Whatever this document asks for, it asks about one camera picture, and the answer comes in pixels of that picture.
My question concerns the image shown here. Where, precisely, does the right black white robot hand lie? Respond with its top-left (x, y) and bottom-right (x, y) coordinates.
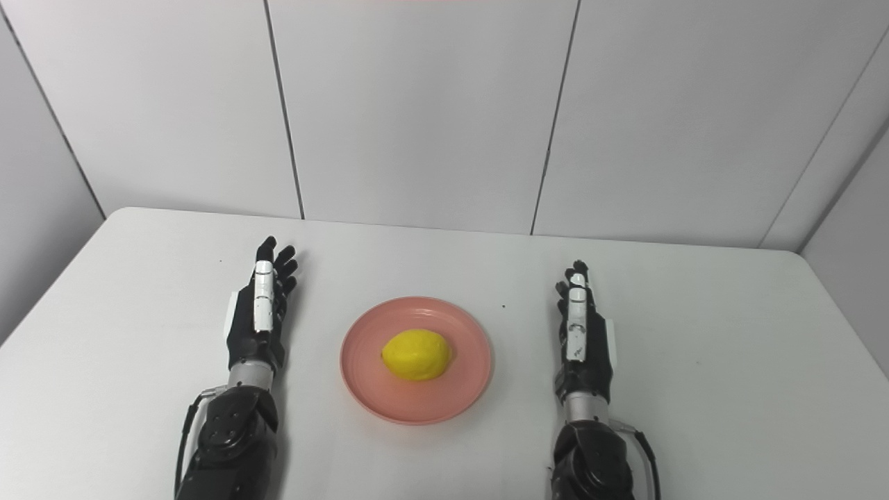
top-left (554, 260), bottom-right (616, 403)

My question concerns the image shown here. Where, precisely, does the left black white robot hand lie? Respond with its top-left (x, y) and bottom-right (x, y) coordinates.
top-left (224, 236), bottom-right (299, 372)

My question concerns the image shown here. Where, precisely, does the yellow lemon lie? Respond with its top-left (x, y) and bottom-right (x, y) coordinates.
top-left (381, 328), bottom-right (454, 382)

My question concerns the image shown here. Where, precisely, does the pink round plate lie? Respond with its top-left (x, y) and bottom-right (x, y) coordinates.
top-left (339, 297), bottom-right (495, 426)

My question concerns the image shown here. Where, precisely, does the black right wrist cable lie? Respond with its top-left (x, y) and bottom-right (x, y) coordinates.
top-left (611, 417), bottom-right (660, 500)

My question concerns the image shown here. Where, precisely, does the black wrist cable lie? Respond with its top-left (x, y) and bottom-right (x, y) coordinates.
top-left (611, 417), bottom-right (660, 500)
top-left (174, 389), bottom-right (223, 497)

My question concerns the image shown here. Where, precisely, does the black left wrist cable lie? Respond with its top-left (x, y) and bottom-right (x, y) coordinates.
top-left (174, 389), bottom-right (223, 497)

